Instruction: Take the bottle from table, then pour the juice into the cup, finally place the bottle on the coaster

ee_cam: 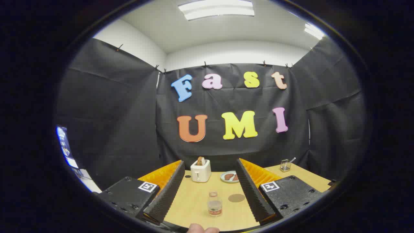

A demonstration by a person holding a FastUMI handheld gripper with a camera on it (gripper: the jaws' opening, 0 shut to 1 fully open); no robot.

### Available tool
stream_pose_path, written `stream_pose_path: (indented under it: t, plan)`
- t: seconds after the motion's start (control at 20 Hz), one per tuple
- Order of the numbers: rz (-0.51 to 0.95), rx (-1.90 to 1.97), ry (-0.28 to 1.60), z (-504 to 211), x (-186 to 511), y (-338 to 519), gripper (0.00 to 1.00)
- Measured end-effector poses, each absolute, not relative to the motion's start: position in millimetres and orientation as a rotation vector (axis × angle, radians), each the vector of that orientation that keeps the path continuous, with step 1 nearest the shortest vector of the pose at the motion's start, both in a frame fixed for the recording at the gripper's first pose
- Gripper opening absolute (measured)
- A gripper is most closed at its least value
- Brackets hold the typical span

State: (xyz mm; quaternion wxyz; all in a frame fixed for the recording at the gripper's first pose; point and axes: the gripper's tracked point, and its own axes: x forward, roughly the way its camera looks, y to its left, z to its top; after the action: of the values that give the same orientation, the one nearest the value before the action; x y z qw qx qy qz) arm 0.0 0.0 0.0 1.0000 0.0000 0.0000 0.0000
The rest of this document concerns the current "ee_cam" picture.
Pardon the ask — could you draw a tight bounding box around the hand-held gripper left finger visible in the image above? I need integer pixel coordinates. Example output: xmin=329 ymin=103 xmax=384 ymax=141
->
xmin=97 ymin=160 xmax=185 ymax=226

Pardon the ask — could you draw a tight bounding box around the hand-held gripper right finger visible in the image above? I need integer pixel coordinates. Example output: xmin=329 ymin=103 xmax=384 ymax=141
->
xmin=235 ymin=158 xmax=324 ymax=226

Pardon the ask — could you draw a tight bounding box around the clear plastic juice bottle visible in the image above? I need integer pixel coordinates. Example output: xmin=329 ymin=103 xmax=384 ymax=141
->
xmin=207 ymin=191 xmax=223 ymax=217

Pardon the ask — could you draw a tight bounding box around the wooden table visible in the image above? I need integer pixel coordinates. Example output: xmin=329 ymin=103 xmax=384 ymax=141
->
xmin=163 ymin=163 xmax=332 ymax=232

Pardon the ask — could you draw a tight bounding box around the pale green plate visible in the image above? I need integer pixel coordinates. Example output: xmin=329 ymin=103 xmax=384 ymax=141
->
xmin=220 ymin=171 xmax=240 ymax=183

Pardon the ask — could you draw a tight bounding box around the white toaster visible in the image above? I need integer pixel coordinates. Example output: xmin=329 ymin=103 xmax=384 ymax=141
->
xmin=190 ymin=159 xmax=212 ymax=183

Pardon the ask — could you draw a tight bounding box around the small ceiling light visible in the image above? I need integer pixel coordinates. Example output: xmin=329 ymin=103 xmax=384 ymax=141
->
xmin=304 ymin=23 xmax=325 ymax=40

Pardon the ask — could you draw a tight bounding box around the large ceiling light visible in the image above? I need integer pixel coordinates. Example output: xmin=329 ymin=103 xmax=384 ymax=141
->
xmin=178 ymin=0 xmax=255 ymax=21

